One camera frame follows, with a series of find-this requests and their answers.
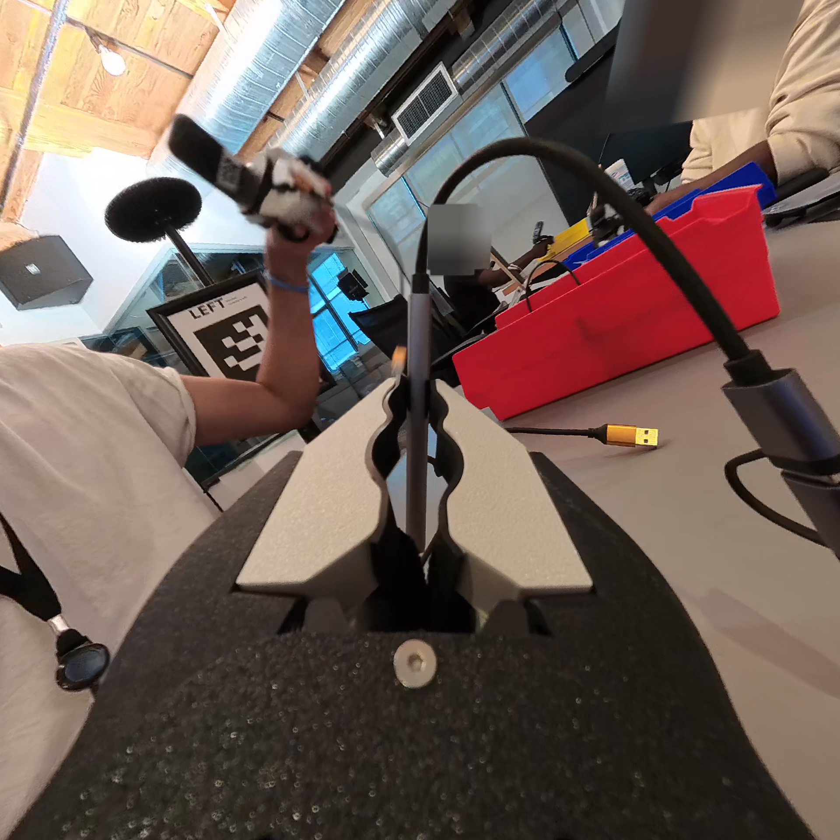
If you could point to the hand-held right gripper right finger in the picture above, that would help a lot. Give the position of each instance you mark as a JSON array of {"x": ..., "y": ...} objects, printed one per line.
[{"x": 518, "y": 512}]

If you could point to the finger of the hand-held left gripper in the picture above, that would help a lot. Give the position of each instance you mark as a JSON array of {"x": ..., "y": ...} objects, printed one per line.
[
  {"x": 295, "y": 174},
  {"x": 282, "y": 208}
]

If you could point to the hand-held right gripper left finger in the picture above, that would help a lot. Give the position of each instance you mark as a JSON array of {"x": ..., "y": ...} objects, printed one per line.
[{"x": 315, "y": 512}]

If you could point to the grey USB hub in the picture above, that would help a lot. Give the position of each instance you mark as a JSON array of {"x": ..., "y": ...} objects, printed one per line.
[{"x": 418, "y": 394}]

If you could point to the person's left forearm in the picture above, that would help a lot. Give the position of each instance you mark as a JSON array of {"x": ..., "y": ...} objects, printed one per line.
[{"x": 275, "y": 380}]

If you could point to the grey desk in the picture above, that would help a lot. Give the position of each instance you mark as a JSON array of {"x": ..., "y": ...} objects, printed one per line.
[{"x": 656, "y": 525}]

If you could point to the person's left hand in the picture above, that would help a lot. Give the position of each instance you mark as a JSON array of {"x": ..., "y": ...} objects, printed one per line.
[{"x": 302, "y": 246}]

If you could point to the blue wristband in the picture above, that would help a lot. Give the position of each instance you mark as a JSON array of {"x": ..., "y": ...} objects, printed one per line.
[{"x": 285, "y": 283}]

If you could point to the black foam disc stand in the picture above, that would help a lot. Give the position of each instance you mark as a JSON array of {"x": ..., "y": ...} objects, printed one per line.
[{"x": 154, "y": 210}]

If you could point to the black framed marker sign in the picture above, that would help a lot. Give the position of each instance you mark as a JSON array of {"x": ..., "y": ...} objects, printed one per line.
[{"x": 229, "y": 334}]

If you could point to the hanging light bulb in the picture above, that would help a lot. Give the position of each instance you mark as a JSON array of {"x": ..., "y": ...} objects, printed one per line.
[{"x": 113, "y": 59}]

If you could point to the white air vent grille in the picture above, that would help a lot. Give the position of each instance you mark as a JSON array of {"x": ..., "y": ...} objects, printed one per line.
[{"x": 425, "y": 105}]

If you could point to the red plastic bin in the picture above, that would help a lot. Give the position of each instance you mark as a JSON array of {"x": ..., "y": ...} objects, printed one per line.
[{"x": 623, "y": 328}]

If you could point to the yellow bin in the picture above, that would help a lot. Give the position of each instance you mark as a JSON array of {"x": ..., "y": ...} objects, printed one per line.
[{"x": 571, "y": 239}]

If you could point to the black monitor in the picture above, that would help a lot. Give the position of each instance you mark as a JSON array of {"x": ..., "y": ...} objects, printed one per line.
[{"x": 643, "y": 154}]

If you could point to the blue bin with white label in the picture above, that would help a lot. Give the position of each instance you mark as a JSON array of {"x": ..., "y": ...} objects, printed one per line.
[{"x": 735, "y": 184}]

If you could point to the silver ventilation duct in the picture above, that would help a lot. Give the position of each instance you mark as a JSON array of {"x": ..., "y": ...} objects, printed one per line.
[
  {"x": 367, "y": 59},
  {"x": 243, "y": 72}
]

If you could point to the black camera on stand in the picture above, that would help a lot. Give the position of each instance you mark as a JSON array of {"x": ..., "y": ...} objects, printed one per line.
[{"x": 352, "y": 285}]

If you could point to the black wall speaker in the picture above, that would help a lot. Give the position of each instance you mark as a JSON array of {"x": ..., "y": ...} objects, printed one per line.
[{"x": 46, "y": 272}]

